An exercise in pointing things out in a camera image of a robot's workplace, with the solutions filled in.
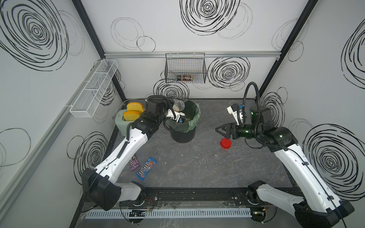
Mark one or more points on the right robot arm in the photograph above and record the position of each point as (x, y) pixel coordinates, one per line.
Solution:
(319, 206)

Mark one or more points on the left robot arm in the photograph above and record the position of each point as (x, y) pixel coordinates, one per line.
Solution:
(100, 184)

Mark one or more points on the yellow toast slice front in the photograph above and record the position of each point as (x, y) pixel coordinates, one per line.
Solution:
(131, 116)

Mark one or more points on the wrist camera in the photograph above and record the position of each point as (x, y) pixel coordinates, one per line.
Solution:
(237, 110)
(178, 117)

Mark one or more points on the small jar in basket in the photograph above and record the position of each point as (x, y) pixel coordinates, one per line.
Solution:
(185, 78)

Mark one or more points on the blue candy bag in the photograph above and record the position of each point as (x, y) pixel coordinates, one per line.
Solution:
(146, 168)

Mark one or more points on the green toaster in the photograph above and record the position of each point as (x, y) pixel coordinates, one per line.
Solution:
(121, 123)

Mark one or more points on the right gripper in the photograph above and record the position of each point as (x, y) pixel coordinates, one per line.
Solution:
(227, 128)

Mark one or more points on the black wire wall basket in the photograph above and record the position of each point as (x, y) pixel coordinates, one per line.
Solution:
(195, 67)

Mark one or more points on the aluminium wall rail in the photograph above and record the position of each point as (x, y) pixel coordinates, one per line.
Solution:
(193, 54)

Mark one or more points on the white wire wall shelf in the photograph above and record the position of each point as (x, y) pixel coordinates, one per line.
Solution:
(97, 91)

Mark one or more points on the black corner frame post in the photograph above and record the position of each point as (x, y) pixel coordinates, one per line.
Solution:
(298, 25)

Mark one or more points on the white slotted cable duct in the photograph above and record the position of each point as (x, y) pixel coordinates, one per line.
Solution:
(170, 213)

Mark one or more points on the red jar lid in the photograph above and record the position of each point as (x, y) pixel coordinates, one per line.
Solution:
(225, 143)

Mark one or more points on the black left corner post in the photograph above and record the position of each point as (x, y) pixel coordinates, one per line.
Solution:
(95, 40)

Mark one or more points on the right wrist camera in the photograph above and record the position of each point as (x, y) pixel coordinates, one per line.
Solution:
(237, 110)

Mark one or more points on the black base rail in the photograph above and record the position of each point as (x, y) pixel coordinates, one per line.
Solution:
(196, 195)

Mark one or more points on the purple candy bag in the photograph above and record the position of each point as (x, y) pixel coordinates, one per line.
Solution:
(134, 163)

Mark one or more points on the black bin with green bag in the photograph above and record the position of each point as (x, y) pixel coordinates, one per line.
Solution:
(183, 131)

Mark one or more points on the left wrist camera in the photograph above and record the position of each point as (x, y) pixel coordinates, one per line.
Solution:
(178, 117)

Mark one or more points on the yellow toast slice back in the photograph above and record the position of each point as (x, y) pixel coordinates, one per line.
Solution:
(135, 107)

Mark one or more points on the yellow toast slice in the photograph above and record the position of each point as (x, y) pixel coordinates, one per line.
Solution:
(131, 116)
(135, 107)

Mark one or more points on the clear oatmeal jar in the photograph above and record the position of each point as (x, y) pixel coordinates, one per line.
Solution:
(179, 105)

